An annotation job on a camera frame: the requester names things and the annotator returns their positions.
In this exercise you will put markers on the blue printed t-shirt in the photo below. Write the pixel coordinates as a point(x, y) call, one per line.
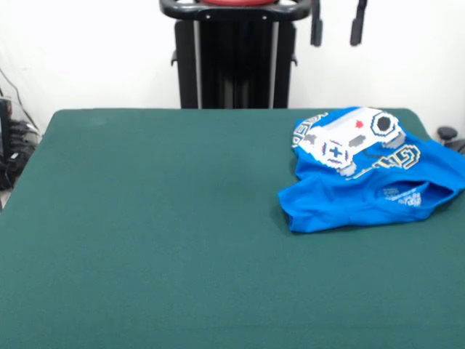
point(327, 196)

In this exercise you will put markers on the black electronics box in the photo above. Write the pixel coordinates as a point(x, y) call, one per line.
point(4, 127)

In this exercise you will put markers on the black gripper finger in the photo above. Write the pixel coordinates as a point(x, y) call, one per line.
point(316, 29)
point(356, 31)

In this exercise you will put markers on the dark green table cloth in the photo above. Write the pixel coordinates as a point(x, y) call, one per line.
point(109, 163)

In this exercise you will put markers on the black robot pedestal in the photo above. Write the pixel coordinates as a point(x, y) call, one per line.
point(232, 65)

